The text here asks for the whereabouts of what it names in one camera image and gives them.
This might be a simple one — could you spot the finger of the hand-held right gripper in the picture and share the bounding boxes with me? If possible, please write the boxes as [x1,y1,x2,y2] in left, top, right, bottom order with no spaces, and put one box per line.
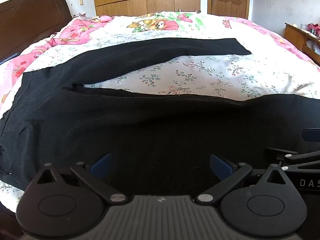
[302,128,320,141]
[264,147,320,172]

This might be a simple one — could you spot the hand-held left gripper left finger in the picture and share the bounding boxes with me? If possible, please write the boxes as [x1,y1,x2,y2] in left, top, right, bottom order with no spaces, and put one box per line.
[31,152,128,205]

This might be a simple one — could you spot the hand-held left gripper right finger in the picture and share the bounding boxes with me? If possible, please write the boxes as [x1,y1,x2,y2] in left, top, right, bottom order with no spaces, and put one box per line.
[195,153,291,204]

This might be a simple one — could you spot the black pants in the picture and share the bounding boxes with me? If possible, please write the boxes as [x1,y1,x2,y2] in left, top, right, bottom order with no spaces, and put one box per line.
[0,38,320,198]

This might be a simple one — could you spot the floral printed bedsheet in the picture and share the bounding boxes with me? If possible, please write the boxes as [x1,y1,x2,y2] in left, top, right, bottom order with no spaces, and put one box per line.
[0,10,320,213]

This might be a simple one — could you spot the wooden side shelf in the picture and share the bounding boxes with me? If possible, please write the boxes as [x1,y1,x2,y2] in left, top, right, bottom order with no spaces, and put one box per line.
[284,22,320,67]

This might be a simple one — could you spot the dark wooden headboard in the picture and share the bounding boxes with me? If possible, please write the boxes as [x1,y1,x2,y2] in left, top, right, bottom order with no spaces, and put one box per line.
[0,0,72,64]

